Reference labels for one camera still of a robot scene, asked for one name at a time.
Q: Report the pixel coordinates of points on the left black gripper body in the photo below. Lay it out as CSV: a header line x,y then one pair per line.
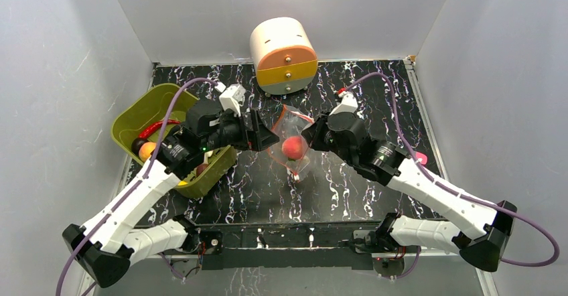
x,y
231,132

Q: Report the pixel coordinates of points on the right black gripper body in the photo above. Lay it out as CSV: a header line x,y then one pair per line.
x,y
316,131

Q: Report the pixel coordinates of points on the clear zip bag orange zipper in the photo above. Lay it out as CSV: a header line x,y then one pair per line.
x,y
290,123

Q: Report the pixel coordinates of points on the red toy chili pepper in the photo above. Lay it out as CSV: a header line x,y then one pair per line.
x,y
151,129

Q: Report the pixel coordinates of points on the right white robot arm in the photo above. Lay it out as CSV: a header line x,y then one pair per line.
x,y
477,231

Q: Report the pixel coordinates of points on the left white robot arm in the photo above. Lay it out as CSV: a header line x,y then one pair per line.
x,y
108,244

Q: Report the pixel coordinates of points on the dark red toy fruit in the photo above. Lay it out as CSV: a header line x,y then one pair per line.
x,y
201,168

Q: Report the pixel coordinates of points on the orange peach toy fruit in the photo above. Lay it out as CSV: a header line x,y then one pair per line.
x,y
146,151

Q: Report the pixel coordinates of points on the dark purple toy plum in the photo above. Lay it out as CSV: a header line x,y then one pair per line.
x,y
137,144

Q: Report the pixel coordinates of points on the olive green plastic basket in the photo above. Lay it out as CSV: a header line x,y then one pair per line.
x,y
152,107

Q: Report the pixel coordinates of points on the white cylindrical drawer cabinet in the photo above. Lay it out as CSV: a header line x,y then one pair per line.
x,y
283,56

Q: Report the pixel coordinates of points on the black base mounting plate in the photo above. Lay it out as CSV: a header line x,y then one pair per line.
x,y
295,245

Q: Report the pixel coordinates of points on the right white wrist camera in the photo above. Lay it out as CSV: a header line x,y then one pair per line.
x,y
347,102

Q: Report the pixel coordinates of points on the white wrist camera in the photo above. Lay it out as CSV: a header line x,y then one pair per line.
x,y
347,102
231,97

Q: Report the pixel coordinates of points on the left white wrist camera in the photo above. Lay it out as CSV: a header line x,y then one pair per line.
x,y
231,97

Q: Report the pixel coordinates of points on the aluminium frame rail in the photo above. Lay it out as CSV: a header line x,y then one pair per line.
x,y
185,264

